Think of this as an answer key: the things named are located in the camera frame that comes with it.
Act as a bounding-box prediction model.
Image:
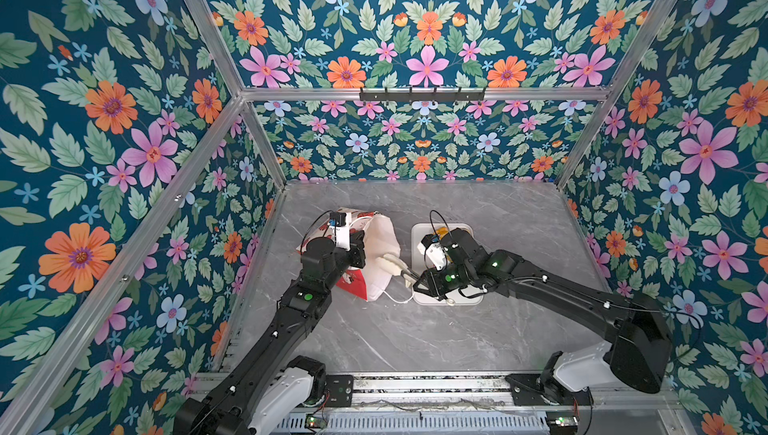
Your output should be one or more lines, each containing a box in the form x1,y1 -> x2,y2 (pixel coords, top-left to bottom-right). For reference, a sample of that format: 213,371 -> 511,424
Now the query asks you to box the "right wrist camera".
417,234 -> 447,271

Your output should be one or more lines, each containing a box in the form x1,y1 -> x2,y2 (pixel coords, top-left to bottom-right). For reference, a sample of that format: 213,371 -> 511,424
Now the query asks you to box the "white rectangular tray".
410,222 -> 484,307

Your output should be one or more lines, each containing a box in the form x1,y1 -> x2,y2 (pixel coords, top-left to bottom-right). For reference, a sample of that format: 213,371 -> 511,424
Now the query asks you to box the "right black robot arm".
377,228 -> 673,401

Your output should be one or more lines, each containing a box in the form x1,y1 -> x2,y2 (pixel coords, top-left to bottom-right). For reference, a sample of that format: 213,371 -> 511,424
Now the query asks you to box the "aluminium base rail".
327,371 -> 682,410

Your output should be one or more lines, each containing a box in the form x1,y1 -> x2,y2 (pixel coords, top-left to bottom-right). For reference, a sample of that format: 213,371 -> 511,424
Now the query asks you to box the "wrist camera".
329,211 -> 352,251
417,234 -> 447,271

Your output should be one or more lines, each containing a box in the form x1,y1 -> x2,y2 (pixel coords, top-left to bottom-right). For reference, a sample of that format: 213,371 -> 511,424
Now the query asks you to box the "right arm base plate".
504,372 -> 594,407

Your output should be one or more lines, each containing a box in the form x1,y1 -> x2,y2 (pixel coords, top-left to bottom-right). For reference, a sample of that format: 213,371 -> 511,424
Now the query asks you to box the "red white paper bag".
296,208 -> 402,302

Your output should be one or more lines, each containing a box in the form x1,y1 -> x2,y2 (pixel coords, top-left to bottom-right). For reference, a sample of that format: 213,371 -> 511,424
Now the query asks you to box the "black hook rail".
358,87 -> 486,104

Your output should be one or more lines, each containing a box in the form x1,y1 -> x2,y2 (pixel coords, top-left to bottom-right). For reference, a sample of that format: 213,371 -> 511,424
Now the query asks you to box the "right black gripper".
409,262 -> 475,298

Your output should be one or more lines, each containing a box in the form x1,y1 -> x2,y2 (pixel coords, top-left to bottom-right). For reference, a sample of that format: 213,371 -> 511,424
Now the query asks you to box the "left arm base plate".
271,373 -> 355,409

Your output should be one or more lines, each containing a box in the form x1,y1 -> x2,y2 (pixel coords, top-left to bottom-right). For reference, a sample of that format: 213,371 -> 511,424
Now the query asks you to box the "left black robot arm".
173,231 -> 365,434

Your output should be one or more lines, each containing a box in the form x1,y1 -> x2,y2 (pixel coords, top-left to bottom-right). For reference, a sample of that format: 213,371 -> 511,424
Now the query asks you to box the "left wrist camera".
329,211 -> 352,251

